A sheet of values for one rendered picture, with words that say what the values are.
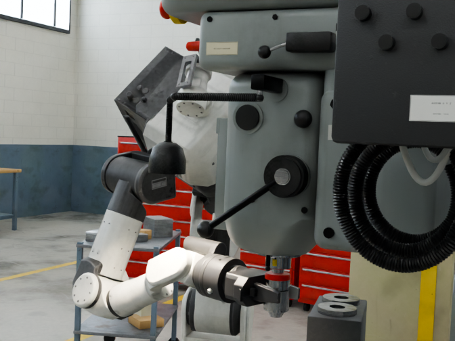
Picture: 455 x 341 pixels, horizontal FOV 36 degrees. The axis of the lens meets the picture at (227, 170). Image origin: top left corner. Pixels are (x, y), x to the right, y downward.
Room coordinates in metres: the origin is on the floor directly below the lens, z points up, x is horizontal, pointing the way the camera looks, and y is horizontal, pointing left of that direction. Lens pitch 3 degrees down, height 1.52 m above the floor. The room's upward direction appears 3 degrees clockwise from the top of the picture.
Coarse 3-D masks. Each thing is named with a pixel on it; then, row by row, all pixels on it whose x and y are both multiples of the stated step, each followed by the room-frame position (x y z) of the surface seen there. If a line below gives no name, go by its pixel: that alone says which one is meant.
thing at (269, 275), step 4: (268, 272) 1.28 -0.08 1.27; (284, 272) 1.29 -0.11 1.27; (268, 276) 1.26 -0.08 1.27; (272, 276) 1.25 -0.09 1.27; (276, 276) 1.25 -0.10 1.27; (280, 276) 1.25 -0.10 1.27; (284, 276) 1.26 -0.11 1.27; (288, 276) 1.26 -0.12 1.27; (272, 280) 1.25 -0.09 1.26; (276, 280) 1.25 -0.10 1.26; (280, 280) 1.25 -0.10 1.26; (284, 280) 1.26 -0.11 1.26
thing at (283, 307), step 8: (288, 280) 1.26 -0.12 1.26; (280, 288) 1.25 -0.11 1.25; (288, 288) 1.26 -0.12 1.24; (288, 296) 1.27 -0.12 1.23; (264, 304) 1.27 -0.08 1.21; (272, 304) 1.25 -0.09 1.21; (280, 304) 1.25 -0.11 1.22; (288, 304) 1.27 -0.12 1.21; (272, 312) 1.25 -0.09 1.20; (280, 312) 1.25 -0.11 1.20
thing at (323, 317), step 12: (324, 300) 1.67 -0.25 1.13; (336, 300) 1.65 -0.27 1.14; (348, 300) 1.65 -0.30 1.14; (360, 300) 1.72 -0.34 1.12; (312, 312) 1.58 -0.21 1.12; (324, 312) 1.56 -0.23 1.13; (336, 312) 1.55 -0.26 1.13; (348, 312) 1.55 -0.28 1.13; (360, 312) 1.60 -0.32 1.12; (312, 324) 1.54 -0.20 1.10; (324, 324) 1.54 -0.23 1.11; (336, 324) 1.53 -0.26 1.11; (348, 324) 1.52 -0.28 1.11; (360, 324) 1.52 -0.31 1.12; (312, 336) 1.54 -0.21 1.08; (324, 336) 1.54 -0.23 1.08; (336, 336) 1.53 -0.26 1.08; (348, 336) 1.52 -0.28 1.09; (360, 336) 1.52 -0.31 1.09
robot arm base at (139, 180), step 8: (128, 152) 1.71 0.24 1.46; (136, 152) 1.70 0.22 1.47; (144, 152) 1.70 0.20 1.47; (144, 160) 1.68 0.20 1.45; (104, 168) 1.66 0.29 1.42; (144, 168) 1.58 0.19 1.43; (104, 176) 1.66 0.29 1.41; (136, 176) 1.58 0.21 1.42; (144, 176) 1.57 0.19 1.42; (152, 176) 1.59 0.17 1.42; (160, 176) 1.61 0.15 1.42; (168, 176) 1.63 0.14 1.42; (104, 184) 1.66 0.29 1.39; (136, 184) 1.57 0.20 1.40; (144, 184) 1.58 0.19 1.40; (152, 184) 1.59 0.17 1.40; (160, 184) 1.61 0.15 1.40; (168, 184) 1.63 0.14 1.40; (112, 192) 1.68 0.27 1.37; (136, 192) 1.58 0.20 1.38; (144, 192) 1.58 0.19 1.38; (152, 192) 1.60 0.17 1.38; (160, 192) 1.61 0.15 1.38; (168, 192) 1.63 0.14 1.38; (144, 200) 1.59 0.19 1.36; (152, 200) 1.60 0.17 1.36; (160, 200) 1.62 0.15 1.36
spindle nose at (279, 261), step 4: (272, 260) 1.25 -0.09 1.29; (280, 260) 1.25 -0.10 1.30; (284, 260) 1.25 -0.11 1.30; (288, 260) 1.26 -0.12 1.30; (280, 264) 1.25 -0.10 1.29; (284, 264) 1.25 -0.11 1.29; (288, 264) 1.26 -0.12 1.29; (272, 268) 1.25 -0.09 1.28; (276, 268) 1.25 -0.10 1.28; (280, 268) 1.25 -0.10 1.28; (284, 268) 1.25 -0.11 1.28; (288, 268) 1.26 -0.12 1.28
